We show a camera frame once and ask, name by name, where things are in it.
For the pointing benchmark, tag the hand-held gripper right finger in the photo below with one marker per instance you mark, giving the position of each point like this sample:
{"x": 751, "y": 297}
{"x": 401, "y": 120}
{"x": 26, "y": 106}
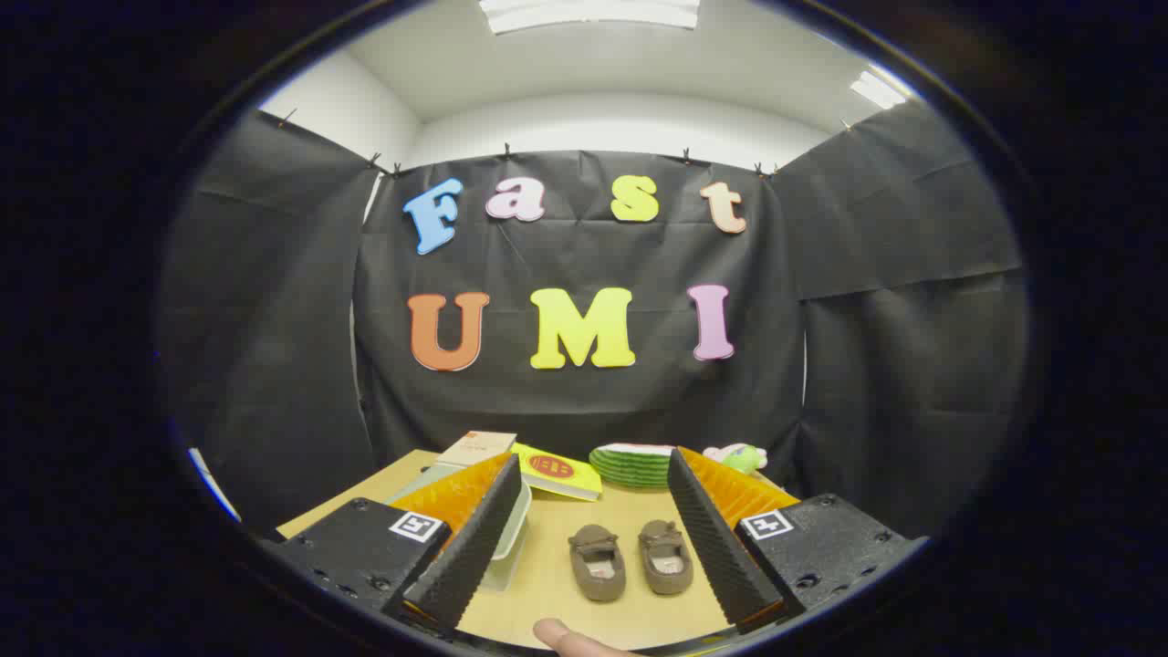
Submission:
{"x": 716, "y": 538}

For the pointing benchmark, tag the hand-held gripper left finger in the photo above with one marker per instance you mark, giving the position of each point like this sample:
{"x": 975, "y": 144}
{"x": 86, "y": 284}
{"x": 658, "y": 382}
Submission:
{"x": 474, "y": 538}

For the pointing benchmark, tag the white fabric storage box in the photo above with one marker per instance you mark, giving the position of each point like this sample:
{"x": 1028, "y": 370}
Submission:
{"x": 513, "y": 534}

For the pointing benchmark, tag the brown fuzzy shoe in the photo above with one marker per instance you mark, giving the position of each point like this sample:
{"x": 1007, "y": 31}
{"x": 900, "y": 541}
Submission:
{"x": 598, "y": 566}
{"x": 666, "y": 558}

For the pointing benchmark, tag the pink and green plush toy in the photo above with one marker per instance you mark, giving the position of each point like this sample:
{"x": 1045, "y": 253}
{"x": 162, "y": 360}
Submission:
{"x": 741, "y": 458}

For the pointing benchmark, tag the beige book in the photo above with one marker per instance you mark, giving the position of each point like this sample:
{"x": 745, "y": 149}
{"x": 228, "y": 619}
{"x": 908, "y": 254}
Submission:
{"x": 476, "y": 447}

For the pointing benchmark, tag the yellow book with red circle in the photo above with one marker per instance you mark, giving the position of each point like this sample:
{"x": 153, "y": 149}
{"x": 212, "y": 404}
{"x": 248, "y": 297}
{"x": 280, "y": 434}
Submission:
{"x": 561, "y": 473}

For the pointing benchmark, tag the watermelon slice plush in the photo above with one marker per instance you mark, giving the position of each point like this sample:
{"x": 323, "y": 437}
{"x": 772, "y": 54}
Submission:
{"x": 634, "y": 465}

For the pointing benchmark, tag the small ceiling light panel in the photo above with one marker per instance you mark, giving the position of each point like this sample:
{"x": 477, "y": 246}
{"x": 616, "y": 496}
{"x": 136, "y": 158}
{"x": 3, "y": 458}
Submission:
{"x": 878, "y": 89}

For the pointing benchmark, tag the long ceiling light panel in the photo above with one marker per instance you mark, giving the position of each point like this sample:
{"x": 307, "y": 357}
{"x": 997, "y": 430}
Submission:
{"x": 593, "y": 13}

